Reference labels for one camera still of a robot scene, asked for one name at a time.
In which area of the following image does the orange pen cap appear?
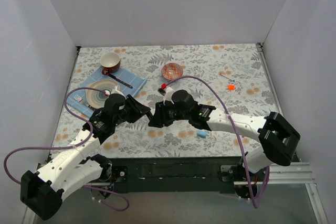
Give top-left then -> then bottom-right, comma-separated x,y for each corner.
228,84 -> 235,91

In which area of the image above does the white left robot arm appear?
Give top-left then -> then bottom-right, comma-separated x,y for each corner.
20,93 -> 152,220

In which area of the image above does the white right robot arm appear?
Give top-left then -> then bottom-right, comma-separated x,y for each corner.
149,90 -> 300,181

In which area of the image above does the light blue pen cap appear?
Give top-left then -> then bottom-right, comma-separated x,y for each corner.
196,131 -> 207,138

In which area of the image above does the beige blue ringed plate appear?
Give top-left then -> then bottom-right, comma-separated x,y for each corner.
86,79 -> 120,109

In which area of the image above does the blue checked cloth napkin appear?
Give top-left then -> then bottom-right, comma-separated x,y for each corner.
67,67 -> 146,117

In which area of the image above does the orange patterned bowl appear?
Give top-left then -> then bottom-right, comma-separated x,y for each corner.
161,63 -> 183,80

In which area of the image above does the silver fork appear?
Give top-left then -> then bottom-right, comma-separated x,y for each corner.
74,94 -> 93,109

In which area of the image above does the red brown ceramic mug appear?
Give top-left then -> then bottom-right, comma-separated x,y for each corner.
100,52 -> 121,75

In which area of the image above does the floral tablecloth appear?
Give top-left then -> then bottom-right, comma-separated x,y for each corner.
69,44 -> 281,158

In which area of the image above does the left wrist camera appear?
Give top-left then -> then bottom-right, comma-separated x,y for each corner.
104,85 -> 125,98

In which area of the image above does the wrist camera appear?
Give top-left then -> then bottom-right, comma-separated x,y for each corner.
104,85 -> 125,98
158,83 -> 174,103

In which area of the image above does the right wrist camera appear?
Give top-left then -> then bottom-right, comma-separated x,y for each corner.
158,83 -> 174,103

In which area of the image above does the black handled knife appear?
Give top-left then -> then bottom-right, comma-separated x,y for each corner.
108,74 -> 133,89

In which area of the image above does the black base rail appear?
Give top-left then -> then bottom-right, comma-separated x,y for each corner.
78,157 -> 259,198

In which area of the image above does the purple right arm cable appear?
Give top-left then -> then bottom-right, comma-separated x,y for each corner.
165,75 -> 270,209

